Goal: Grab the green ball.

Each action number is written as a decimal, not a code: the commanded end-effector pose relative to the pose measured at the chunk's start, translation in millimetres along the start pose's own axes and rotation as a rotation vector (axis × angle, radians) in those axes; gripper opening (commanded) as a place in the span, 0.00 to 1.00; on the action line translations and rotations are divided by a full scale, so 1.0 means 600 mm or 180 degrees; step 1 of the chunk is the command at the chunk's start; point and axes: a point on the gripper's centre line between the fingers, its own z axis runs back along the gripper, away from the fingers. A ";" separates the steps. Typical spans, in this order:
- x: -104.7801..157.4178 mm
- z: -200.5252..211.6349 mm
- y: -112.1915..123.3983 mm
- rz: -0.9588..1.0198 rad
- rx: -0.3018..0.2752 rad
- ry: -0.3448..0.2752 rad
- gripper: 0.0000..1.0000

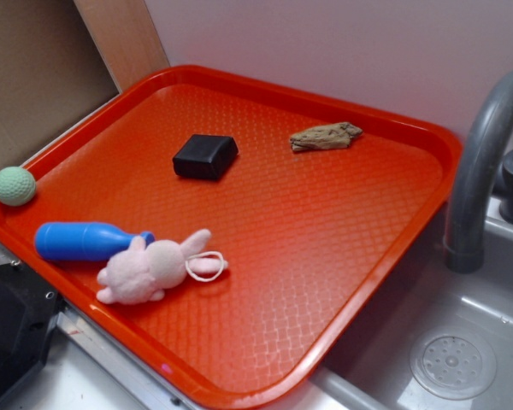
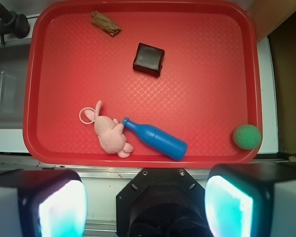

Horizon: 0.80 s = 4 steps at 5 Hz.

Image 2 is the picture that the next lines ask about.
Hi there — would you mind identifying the steel sink basin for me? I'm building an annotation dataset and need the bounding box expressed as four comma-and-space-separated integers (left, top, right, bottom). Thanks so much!
0, 39, 31, 129

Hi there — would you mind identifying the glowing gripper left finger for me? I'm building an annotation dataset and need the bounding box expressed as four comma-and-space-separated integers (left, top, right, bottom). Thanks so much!
0, 169, 88, 237

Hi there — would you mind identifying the red plastic tray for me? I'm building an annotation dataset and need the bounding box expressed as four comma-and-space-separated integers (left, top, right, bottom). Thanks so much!
23, 0, 262, 168

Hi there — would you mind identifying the brown wood piece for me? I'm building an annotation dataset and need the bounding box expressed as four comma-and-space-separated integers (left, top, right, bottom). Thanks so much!
91, 11, 122, 37

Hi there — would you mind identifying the pink plush bunny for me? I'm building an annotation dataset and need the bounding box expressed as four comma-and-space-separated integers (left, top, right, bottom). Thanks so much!
79, 100, 134, 158

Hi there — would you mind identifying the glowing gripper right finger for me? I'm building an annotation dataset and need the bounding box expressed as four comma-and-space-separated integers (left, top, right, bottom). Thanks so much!
205, 162, 296, 237

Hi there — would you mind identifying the black faucet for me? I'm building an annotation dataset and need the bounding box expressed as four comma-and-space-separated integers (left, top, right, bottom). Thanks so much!
0, 3, 30, 45

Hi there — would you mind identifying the blue plastic bottle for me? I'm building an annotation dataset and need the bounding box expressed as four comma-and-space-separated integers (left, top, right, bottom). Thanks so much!
122, 117, 187, 161

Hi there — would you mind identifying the dark brown block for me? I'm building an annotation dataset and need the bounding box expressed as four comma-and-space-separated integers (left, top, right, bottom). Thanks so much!
133, 42, 165, 77

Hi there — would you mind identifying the green textured ball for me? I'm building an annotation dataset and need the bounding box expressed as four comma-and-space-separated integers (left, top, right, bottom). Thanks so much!
232, 124, 262, 150

